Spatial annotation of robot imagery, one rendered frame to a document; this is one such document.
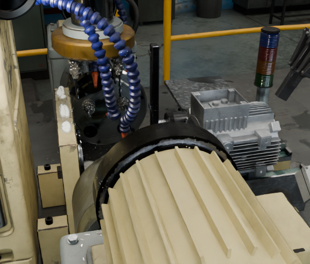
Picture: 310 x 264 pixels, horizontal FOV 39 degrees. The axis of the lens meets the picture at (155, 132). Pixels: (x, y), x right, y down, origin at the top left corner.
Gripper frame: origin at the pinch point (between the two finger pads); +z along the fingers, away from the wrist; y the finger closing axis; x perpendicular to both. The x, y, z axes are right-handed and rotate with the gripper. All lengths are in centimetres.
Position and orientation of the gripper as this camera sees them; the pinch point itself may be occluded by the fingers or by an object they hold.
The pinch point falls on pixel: (288, 85)
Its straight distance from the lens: 111.3
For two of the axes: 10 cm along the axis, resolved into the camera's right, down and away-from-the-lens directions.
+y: 2.1, 4.7, -8.6
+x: 8.5, 3.4, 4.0
